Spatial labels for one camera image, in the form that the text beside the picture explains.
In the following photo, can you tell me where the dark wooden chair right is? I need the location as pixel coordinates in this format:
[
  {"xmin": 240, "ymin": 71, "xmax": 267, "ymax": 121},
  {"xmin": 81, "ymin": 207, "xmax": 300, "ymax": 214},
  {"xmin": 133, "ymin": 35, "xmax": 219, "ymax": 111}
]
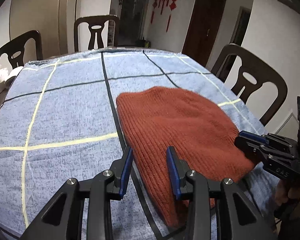
[{"xmin": 211, "ymin": 43, "xmax": 288, "ymax": 126}]

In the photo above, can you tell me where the white tissue pack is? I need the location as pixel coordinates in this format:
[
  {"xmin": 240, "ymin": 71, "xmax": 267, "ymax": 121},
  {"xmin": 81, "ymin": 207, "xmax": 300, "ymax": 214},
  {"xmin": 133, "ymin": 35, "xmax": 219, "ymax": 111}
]
[{"xmin": 0, "ymin": 65, "xmax": 23, "ymax": 93}]

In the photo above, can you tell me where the dark wooden chair left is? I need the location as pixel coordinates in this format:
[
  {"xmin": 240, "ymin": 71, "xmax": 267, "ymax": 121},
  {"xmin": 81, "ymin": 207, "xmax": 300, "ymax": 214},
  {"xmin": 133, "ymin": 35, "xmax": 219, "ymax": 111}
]
[{"xmin": 0, "ymin": 30, "xmax": 43, "ymax": 69}]

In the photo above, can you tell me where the dark brown door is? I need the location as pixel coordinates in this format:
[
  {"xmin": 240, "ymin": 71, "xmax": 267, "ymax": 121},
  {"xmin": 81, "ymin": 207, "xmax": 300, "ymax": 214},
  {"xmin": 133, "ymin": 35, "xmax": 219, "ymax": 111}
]
[{"xmin": 182, "ymin": 0, "xmax": 226, "ymax": 67}]

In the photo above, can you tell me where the dark wooden chair middle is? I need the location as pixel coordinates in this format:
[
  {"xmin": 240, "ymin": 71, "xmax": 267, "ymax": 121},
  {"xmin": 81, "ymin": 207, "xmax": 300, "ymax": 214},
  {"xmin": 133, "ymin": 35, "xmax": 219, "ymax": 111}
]
[{"xmin": 74, "ymin": 15, "xmax": 120, "ymax": 52}]

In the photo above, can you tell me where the dark wooden chair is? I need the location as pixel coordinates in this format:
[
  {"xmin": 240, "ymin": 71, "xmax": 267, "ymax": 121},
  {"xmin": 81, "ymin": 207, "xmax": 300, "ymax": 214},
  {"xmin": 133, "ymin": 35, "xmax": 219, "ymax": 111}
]
[
  {"xmin": 211, "ymin": 43, "xmax": 288, "ymax": 126},
  {"xmin": 74, "ymin": 15, "xmax": 120, "ymax": 52},
  {"xmin": 0, "ymin": 30, "xmax": 43, "ymax": 69}
]

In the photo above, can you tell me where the rust red knit sweater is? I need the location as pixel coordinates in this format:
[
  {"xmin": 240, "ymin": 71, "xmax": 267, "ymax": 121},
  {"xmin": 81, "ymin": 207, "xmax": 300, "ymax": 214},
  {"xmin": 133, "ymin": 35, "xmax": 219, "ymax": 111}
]
[{"xmin": 116, "ymin": 87, "xmax": 256, "ymax": 228}]

